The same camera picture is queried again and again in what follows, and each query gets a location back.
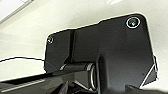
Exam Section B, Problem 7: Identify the black robot torso link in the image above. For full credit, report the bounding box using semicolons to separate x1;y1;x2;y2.
0;61;99;94

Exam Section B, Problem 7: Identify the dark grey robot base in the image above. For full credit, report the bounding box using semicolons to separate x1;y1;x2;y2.
44;13;158;93

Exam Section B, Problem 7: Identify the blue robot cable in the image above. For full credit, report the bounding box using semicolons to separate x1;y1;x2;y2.
0;56;47;64

